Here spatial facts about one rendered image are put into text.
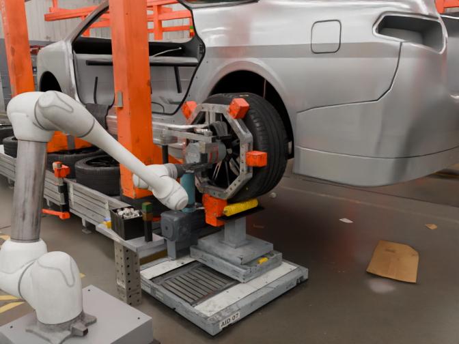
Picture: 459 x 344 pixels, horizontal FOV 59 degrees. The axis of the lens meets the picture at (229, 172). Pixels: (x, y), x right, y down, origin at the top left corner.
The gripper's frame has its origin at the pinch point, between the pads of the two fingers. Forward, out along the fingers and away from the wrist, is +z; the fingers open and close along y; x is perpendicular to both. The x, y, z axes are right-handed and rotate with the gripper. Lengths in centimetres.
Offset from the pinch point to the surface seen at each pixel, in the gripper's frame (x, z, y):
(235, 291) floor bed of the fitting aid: -75, 15, 9
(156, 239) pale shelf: -38.0, -24.0, -11.6
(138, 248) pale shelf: -39, -36, -10
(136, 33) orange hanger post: 69, 1, -60
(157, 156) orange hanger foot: -7, 14, -62
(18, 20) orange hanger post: 92, 3, -253
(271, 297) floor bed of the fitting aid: -80, 30, 23
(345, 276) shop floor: -83, 89, 37
